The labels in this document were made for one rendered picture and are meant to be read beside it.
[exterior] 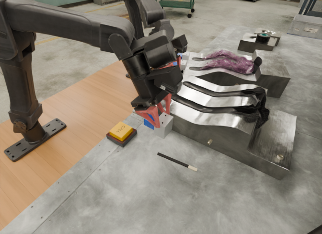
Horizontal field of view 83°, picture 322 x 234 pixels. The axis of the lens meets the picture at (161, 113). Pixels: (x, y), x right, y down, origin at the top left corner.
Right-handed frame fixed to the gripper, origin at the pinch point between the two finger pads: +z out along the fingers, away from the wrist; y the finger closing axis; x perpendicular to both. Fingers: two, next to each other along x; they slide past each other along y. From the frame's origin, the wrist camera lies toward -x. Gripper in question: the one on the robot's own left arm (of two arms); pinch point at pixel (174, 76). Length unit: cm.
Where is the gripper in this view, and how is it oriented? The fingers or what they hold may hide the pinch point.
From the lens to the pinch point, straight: 79.8
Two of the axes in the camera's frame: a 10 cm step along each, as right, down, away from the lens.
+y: 5.4, -5.7, 6.1
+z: 4.2, 8.2, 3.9
